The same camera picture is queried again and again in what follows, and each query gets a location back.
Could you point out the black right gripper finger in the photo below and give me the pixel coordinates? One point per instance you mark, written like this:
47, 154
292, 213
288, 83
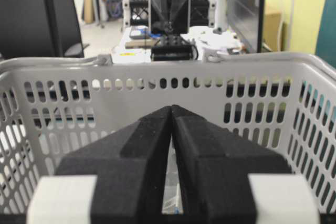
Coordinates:
228, 179

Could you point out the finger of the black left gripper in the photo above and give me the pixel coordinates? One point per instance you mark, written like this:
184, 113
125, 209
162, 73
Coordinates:
117, 179

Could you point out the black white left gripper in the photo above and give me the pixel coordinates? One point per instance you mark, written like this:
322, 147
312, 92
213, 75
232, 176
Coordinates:
170, 18

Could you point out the white plastic shopping basket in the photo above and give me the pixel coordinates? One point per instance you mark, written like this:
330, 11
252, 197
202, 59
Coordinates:
53, 106

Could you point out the white paper roll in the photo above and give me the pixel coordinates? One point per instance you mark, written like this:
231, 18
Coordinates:
221, 24

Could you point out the black monitor screen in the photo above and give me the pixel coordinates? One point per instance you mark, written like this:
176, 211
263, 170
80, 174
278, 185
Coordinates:
246, 18

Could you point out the black office chair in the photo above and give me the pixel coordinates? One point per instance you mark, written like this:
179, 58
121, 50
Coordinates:
40, 28

